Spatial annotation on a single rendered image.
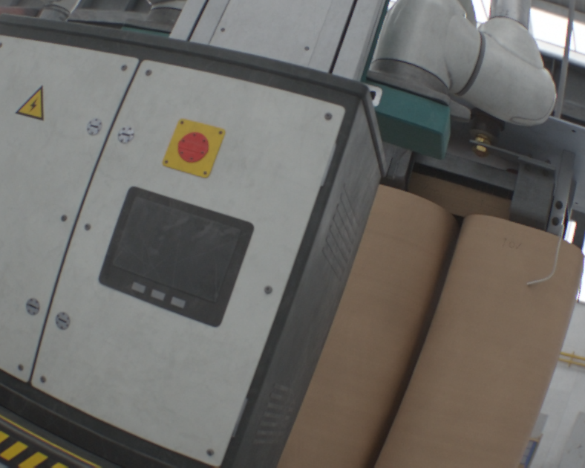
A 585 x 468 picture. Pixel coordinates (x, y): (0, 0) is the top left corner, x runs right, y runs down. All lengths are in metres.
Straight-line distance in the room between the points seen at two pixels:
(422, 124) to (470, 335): 0.85
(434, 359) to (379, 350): 0.16
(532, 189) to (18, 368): 1.68
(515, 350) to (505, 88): 0.82
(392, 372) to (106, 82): 1.48
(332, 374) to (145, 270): 1.38
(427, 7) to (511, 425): 1.14
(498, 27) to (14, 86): 1.01
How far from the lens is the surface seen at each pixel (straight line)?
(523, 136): 2.58
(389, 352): 2.42
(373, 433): 2.46
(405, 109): 1.63
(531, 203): 2.44
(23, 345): 1.12
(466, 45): 1.72
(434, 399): 2.34
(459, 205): 2.57
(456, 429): 2.32
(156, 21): 1.79
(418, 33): 1.69
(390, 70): 1.66
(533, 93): 1.78
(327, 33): 1.59
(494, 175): 2.53
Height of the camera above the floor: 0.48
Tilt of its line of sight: 10 degrees up
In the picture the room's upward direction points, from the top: 19 degrees clockwise
